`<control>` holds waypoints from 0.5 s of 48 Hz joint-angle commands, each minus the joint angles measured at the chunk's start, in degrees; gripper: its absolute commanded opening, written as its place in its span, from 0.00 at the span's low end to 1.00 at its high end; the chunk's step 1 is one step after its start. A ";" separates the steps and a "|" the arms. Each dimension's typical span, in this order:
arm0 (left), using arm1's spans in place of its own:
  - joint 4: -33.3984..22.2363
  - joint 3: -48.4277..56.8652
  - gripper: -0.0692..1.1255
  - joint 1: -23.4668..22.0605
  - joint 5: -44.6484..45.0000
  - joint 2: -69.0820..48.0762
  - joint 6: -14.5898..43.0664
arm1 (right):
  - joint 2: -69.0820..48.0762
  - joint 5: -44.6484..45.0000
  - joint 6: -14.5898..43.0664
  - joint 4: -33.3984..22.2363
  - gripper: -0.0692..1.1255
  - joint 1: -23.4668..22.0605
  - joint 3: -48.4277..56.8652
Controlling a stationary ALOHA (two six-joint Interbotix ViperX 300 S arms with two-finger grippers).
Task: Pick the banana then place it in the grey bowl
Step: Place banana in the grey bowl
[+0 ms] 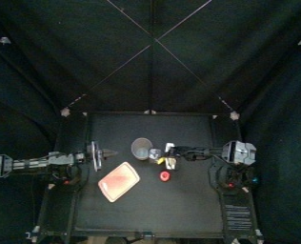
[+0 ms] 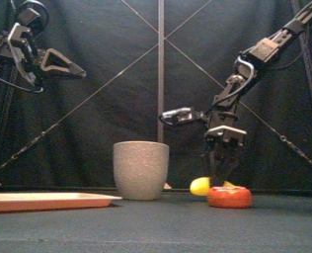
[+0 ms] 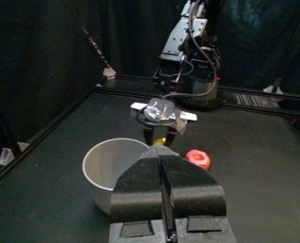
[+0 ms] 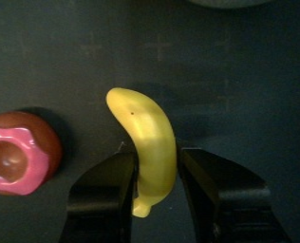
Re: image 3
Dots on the black slotted vent grille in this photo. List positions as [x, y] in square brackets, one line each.
[254, 100]

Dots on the black frame side rail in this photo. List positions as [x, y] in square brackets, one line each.
[38, 136]

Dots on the slanted frame brace rod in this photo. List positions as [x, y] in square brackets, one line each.
[97, 47]

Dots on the red toy fruit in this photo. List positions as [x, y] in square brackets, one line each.
[198, 159]

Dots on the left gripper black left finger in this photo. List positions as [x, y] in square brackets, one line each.
[137, 186]

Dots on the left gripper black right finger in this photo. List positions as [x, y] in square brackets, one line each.
[194, 190]

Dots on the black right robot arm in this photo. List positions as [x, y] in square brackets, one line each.
[194, 47]

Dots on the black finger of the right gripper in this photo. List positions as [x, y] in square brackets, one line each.
[170, 137]
[148, 136]

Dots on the yellow toy banana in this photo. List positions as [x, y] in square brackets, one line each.
[158, 141]

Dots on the black frame back rail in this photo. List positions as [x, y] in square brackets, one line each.
[258, 112]

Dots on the white frame corner bracket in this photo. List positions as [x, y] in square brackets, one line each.
[109, 72]
[23, 146]
[5, 157]
[273, 89]

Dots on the black frame upright post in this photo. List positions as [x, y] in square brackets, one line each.
[289, 44]

